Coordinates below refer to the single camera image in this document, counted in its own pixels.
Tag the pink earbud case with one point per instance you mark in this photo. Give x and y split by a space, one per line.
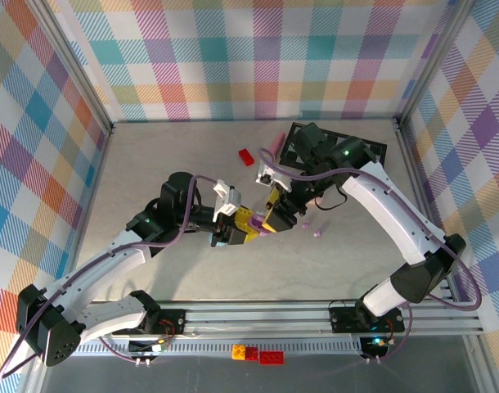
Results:
317 200

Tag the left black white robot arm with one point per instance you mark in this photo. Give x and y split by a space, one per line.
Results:
102 270

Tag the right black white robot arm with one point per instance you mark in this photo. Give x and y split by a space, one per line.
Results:
388 213

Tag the black grey chessboard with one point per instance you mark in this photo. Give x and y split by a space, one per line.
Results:
286 151

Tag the pink toy microphone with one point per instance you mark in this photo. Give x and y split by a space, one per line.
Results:
278 143

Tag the yellow orange toy brick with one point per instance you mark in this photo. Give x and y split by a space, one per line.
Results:
238 352

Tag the small square red brick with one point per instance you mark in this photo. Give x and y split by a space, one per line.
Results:
252 354

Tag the long red toy brick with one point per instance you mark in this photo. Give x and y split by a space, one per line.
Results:
271 358

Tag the black controller board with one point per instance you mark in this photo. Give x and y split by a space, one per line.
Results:
145 348
372 346

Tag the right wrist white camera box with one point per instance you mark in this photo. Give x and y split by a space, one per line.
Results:
270 176

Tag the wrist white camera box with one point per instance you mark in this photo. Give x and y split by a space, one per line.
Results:
270 176
227 196

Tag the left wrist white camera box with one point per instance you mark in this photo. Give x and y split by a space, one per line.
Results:
227 196

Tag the aluminium side rail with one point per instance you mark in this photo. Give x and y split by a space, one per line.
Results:
413 172
101 163

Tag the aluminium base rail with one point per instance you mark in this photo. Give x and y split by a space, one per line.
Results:
253 319

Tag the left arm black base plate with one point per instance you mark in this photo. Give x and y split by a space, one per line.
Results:
173 317

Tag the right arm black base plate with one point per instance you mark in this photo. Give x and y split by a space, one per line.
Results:
343 319

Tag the aluminium frame post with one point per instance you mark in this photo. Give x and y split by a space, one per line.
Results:
71 61
433 61

